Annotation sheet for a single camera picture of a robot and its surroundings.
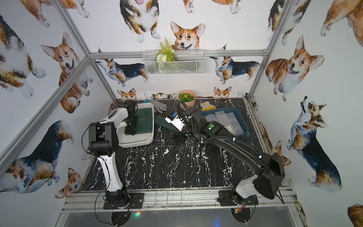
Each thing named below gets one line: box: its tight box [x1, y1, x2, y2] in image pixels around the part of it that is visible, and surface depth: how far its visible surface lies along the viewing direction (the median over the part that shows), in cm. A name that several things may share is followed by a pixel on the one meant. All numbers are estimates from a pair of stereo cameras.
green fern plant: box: [155, 37, 177, 63], surface depth 85 cm
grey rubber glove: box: [150, 100, 168, 114], surface depth 116 cm
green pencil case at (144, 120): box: [133, 107, 153, 134], surface depth 106 cm
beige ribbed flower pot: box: [178, 89, 196, 108], surface depth 109 cm
